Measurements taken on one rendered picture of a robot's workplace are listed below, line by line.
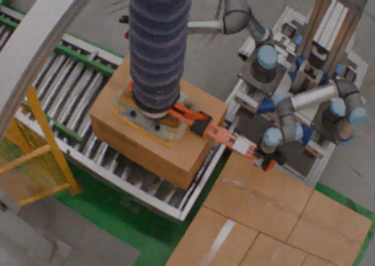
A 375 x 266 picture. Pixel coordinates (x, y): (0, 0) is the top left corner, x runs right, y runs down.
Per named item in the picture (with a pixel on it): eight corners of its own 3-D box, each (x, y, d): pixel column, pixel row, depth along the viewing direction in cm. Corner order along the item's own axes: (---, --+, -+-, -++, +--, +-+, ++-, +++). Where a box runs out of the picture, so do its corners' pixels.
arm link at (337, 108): (339, 102, 326) (345, 94, 313) (346, 123, 322) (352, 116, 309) (324, 106, 324) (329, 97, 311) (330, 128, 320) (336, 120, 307)
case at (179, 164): (94, 136, 360) (87, 112, 322) (130, 79, 372) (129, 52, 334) (185, 190, 353) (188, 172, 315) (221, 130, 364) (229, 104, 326)
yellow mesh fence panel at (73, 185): (0, 222, 405) (-101, 145, 206) (-5, 211, 408) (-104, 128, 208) (85, 190, 419) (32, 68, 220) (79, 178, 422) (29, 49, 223)
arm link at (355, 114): (346, 120, 321) (361, 88, 269) (354, 145, 317) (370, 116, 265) (331, 126, 321) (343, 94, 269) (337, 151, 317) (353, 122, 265)
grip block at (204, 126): (187, 129, 311) (188, 126, 305) (198, 112, 314) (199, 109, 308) (203, 138, 310) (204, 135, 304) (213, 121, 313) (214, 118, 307)
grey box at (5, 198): (-9, 193, 266) (-24, 178, 237) (-5, 185, 267) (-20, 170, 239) (17, 214, 263) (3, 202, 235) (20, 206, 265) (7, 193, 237)
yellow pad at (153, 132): (112, 114, 322) (112, 111, 317) (122, 98, 325) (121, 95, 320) (170, 149, 318) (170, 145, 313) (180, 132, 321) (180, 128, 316)
